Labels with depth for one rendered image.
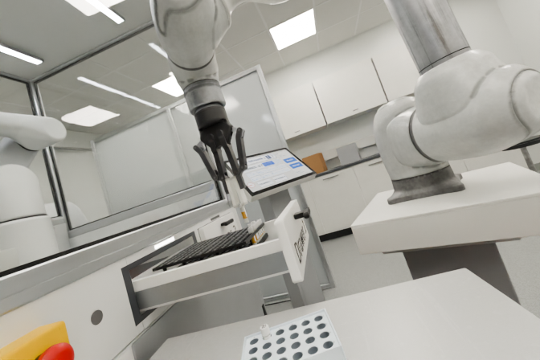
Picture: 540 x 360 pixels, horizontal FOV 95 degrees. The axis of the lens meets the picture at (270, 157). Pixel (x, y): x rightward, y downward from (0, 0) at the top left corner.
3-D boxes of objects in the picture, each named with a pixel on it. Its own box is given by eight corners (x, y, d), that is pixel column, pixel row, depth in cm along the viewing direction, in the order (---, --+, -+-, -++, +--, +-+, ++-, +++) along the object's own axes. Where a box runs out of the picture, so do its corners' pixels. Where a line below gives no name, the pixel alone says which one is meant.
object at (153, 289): (300, 234, 69) (293, 213, 70) (291, 272, 44) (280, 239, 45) (177, 270, 76) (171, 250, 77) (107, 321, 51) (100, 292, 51)
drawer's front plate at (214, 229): (240, 236, 107) (232, 211, 108) (212, 261, 78) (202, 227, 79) (236, 237, 107) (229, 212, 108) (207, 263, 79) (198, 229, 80)
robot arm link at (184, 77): (182, 103, 64) (173, 78, 51) (165, 49, 65) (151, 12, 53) (222, 92, 66) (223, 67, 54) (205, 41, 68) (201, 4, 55)
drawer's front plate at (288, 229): (308, 235, 70) (296, 198, 71) (303, 283, 42) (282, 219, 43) (303, 237, 71) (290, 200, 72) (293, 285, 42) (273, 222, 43)
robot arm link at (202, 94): (194, 101, 65) (202, 122, 65) (175, 91, 56) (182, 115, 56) (225, 87, 64) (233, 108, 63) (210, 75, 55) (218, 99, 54)
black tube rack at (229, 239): (271, 245, 67) (263, 222, 67) (255, 272, 49) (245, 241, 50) (198, 266, 70) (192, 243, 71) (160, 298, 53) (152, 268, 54)
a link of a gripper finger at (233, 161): (221, 133, 61) (227, 131, 60) (239, 175, 59) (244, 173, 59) (214, 132, 57) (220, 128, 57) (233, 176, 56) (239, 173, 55)
